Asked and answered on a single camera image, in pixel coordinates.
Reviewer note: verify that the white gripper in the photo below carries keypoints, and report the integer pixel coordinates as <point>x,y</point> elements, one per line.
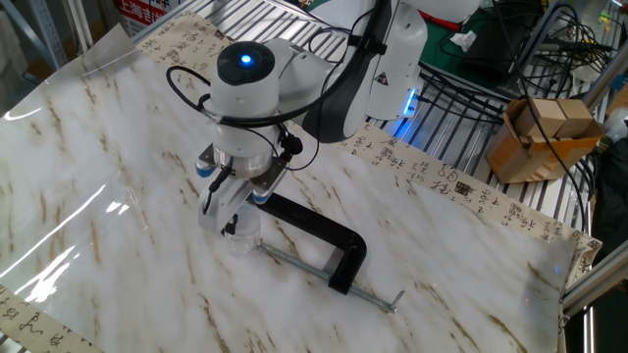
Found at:
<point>233,201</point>

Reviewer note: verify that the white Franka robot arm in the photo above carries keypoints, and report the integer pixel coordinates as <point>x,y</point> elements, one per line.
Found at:
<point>240,108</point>

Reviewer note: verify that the small clear glass jar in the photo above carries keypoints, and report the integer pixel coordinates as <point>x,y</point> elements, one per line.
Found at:
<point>243,245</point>

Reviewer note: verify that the black C-clamp with steel screw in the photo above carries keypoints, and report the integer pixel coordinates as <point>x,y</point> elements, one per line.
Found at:
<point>350,250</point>

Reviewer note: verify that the glossy marble pattern sheet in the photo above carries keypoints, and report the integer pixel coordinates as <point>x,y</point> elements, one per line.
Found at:
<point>122,147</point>

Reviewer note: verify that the beige calligraphy print cloth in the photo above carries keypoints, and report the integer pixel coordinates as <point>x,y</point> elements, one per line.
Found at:
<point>441,176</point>

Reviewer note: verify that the red and white printed box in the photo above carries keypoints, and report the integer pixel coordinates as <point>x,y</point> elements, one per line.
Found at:
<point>140,12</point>

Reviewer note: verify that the green mat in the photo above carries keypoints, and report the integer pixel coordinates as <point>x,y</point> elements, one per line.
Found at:
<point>441,54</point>

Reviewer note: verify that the brown cardboard box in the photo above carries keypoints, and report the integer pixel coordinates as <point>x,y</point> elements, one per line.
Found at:
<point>515,157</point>

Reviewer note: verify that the red tool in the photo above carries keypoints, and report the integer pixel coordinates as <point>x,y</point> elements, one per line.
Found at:
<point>444,23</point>

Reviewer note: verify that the crumpled white paper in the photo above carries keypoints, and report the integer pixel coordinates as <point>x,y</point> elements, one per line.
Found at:
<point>463,40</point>

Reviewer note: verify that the black device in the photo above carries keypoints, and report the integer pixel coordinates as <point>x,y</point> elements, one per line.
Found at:
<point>495,54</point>

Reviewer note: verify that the black bag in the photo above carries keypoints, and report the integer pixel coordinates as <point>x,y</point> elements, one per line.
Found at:
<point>611,196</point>

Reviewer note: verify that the white round object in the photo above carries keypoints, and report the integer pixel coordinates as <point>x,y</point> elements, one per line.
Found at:
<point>617,122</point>

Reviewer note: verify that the silver bracket with blue tips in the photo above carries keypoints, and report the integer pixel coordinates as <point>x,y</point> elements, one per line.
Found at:
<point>270,179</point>

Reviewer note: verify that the aluminium profile post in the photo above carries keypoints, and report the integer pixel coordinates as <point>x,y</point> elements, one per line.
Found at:
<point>81,24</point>
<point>606,81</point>

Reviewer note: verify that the grey metal shelf frame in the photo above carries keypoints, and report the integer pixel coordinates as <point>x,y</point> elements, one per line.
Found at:
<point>46,29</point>

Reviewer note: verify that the aluminium frame rail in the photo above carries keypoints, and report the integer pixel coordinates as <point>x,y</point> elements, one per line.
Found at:
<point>593,284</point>

